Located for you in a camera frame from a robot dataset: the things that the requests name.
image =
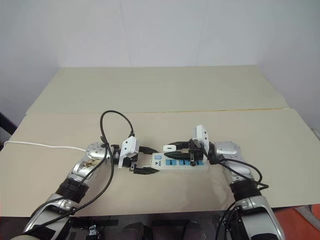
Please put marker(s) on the white power strip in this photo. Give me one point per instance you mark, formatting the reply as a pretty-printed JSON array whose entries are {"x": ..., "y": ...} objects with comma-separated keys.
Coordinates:
[{"x": 172, "y": 164}]

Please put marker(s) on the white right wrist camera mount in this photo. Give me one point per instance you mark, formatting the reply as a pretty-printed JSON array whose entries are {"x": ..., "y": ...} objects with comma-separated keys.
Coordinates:
[{"x": 201, "y": 132}]

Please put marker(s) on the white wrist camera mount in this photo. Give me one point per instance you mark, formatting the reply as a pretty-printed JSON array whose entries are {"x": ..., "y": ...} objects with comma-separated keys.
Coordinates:
[
  {"x": 130, "y": 146},
  {"x": 201, "y": 132}
]

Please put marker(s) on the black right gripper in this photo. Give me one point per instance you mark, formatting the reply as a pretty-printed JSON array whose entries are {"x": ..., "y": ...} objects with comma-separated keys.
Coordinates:
[{"x": 195, "y": 152}]

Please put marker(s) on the white charger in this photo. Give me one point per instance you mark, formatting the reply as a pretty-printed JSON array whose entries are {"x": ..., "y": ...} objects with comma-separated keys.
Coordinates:
[{"x": 169, "y": 148}]

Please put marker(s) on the small white clip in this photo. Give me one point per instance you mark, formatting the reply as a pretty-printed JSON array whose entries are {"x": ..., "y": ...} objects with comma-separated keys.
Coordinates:
[{"x": 92, "y": 230}]

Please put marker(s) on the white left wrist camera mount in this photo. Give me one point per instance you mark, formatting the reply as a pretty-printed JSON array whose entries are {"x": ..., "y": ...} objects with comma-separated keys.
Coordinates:
[{"x": 130, "y": 146}]

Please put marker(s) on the black furniture piece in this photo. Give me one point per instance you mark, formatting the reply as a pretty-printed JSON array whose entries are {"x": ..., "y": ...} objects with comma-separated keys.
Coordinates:
[{"x": 6, "y": 127}]

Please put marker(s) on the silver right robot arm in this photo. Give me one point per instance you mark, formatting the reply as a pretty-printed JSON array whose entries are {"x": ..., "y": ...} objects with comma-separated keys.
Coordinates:
[{"x": 227, "y": 150}]

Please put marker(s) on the dark rounded shape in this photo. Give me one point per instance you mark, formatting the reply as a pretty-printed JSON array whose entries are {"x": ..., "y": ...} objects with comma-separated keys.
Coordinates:
[{"x": 137, "y": 231}]

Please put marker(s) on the grey curved tube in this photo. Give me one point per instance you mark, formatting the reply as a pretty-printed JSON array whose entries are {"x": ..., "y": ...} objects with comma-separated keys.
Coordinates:
[{"x": 310, "y": 212}]

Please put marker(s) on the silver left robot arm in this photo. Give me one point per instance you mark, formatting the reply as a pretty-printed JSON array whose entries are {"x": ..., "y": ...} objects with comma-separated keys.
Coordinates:
[{"x": 92, "y": 151}]

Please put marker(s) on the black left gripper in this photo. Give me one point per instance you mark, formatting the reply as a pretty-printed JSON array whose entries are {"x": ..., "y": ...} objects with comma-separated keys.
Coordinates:
[{"x": 130, "y": 163}]

